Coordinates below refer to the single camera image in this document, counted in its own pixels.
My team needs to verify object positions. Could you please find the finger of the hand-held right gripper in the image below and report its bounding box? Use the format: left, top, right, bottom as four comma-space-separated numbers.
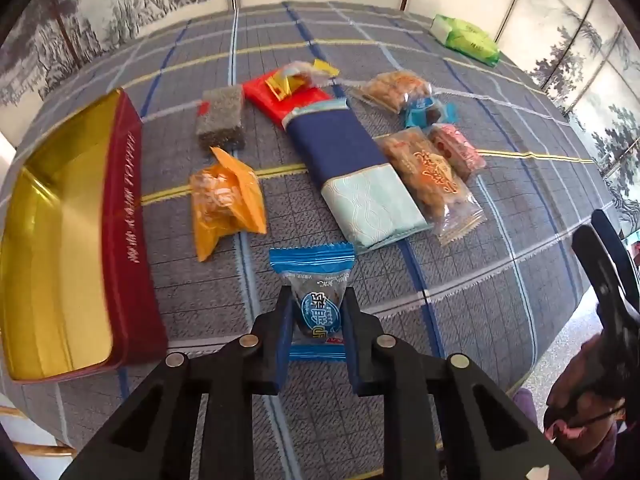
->
571, 226, 640, 341
591, 208, 640, 306

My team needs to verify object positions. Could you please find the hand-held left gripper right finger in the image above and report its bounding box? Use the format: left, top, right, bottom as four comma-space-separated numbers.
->
342, 285, 581, 480

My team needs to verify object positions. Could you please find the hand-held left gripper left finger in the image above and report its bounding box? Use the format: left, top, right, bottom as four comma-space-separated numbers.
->
60, 285, 301, 480

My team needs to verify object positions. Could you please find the blue candy packet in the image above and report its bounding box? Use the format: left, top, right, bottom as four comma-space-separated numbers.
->
402, 97, 458, 131
270, 242, 356, 361

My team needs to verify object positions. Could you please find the orange snack packet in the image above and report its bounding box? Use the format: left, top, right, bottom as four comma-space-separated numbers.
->
189, 146, 268, 262

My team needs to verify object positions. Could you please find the pink and white snack packet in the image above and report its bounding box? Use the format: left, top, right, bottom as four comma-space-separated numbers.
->
427, 124, 487, 183

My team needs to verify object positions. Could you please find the large clear fried twist packet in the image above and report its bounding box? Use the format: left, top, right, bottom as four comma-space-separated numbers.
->
377, 127, 488, 246

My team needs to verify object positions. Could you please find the navy and light blue packet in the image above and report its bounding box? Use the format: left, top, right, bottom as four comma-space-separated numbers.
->
282, 99, 435, 251

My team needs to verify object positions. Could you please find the grey sesame bar packet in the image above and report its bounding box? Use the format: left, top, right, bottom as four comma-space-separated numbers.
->
195, 87, 247, 151

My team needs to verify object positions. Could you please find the red snack packet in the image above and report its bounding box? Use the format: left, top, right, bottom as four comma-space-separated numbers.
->
242, 72, 333, 126

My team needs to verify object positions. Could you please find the yellow candy packet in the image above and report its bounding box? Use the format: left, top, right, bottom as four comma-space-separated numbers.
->
265, 71, 308, 102
295, 59, 341, 83

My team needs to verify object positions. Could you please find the red tin box gold interior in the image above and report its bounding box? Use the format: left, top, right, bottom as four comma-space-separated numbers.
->
0, 88, 169, 385

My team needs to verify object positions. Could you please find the small clear fried snack packet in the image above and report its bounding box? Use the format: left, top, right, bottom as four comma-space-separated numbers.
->
350, 71, 435, 113

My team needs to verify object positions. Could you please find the person's right hand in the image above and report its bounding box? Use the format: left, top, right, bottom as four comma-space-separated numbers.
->
545, 335, 626, 428

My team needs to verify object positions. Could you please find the purple clothing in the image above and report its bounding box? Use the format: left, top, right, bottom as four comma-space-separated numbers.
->
512, 387, 640, 480

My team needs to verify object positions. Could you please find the green tissue pack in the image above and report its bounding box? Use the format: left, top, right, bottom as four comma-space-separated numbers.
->
431, 14, 501, 67

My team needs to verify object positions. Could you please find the wooden chair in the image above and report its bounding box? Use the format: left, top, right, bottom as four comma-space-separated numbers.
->
0, 405, 76, 461

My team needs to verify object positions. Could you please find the pink wrist strap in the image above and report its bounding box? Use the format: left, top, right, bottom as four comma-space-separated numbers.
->
547, 417, 583, 441

